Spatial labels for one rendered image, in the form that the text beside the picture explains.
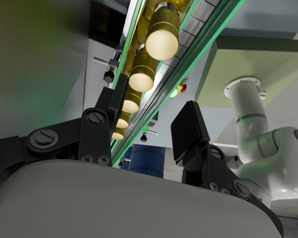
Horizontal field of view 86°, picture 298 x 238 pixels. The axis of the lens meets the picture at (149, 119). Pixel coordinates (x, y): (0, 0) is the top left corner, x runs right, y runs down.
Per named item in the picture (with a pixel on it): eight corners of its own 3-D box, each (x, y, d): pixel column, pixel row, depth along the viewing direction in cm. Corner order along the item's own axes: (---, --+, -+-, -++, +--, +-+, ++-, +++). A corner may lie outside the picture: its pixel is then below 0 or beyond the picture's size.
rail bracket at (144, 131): (146, 113, 75) (142, 138, 68) (160, 117, 77) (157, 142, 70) (143, 117, 79) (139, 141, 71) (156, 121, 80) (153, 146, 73)
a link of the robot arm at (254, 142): (227, 124, 58) (235, 168, 50) (261, 106, 48) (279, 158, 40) (246, 131, 61) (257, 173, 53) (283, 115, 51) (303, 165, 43)
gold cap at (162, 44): (156, 1, 17) (152, 21, 14) (186, 17, 18) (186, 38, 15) (144, 32, 19) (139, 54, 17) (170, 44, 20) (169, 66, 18)
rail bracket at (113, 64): (102, 36, 46) (87, 65, 39) (125, 46, 48) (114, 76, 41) (100, 47, 49) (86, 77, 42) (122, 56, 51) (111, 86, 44)
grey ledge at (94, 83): (97, 21, 52) (85, 40, 46) (123, 33, 54) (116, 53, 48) (84, 136, 128) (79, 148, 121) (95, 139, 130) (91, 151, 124)
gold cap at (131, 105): (126, 76, 26) (120, 97, 23) (146, 84, 27) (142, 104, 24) (121, 90, 29) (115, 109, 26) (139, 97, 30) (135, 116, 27)
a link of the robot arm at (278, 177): (219, 195, 42) (287, 191, 29) (239, 136, 56) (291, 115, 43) (246, 220, 42) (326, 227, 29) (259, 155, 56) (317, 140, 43)
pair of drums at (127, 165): (122, 154, 378) (112, 197, 326) (127, 129, 272) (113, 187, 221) (153, 160, 386) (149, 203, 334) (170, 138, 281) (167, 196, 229)
